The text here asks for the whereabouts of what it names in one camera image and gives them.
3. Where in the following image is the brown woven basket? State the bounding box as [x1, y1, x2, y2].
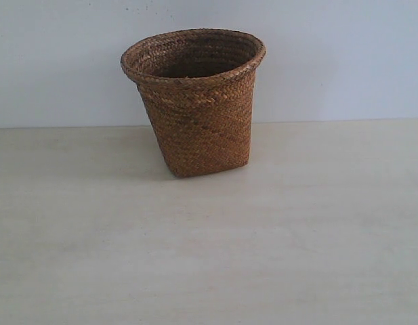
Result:
[120, 28, 266, 177]

